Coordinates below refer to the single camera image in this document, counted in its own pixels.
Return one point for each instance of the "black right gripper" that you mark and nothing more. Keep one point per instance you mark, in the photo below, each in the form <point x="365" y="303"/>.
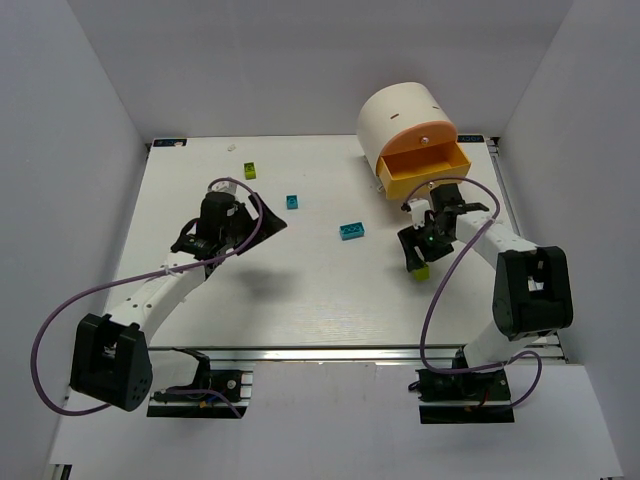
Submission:
<point x="426" y="243"/>

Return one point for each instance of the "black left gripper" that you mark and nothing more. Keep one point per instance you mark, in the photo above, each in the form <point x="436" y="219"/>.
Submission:
<point x="247" y="226"/>

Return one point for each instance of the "long lime lego brick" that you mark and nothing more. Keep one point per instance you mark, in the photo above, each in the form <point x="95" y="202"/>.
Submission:
<point x="421" y="274"/>

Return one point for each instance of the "lime square lego brick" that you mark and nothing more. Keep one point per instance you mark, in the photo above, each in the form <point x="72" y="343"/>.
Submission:
<point x="250" y="171"/>

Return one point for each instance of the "yellow drawer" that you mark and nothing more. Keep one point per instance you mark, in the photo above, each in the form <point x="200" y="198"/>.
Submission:
<point x="400" y="173"/>

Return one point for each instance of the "orange drawer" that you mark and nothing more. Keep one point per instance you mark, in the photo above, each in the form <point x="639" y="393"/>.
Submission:
<point x="409" y="139"/>

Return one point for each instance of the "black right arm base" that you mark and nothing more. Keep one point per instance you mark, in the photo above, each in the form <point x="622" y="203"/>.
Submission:
<point x="482" y="397"/>

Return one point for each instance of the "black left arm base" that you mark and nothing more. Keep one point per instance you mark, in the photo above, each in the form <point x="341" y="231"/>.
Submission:
<point x="191" y="384"/>

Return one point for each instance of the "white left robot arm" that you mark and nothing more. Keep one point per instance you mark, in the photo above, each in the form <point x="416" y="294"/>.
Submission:
<point x="111" y="361"/>

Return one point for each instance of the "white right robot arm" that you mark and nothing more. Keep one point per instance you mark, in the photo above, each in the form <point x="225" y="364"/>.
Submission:
<point x="531" y="293"/>

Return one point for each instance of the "small teal lego brick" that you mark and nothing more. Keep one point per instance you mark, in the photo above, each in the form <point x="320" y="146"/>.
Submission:
<point x="292" y="202"/>

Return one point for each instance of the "long teal lego brick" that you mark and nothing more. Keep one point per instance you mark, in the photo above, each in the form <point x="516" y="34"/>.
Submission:
<point x="351" y="231"/>

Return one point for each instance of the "white cylindrical drawer cabinet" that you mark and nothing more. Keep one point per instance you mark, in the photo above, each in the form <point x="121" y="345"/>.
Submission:
<point x="392" y="110"/>

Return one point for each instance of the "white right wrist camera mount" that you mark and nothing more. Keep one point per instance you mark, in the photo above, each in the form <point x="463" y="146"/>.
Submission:
<point x="417" y="208"/>

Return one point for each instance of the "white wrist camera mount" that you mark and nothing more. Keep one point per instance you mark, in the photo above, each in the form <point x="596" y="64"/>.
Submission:
<point x="417" y="208"/>
<point x="221" y="190"/>

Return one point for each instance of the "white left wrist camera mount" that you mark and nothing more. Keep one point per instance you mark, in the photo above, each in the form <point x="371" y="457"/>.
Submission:
<point x="221" y="190"/>

